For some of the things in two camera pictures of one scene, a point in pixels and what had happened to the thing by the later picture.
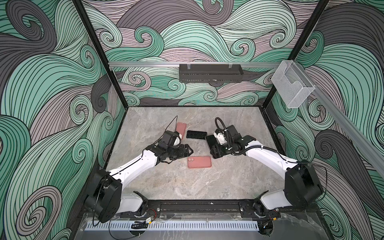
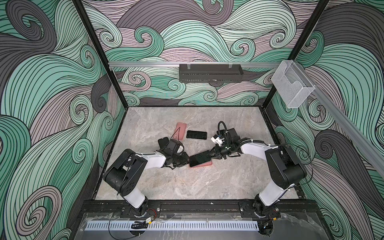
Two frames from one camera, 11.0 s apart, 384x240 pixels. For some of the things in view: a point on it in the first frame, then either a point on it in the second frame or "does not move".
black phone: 211,141 -> 201,157
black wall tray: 210,73 does not move
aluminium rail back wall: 194,64 does not move
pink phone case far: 181,128 does not move
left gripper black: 186,153 -> 184,161
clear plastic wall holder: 292,85 does not move
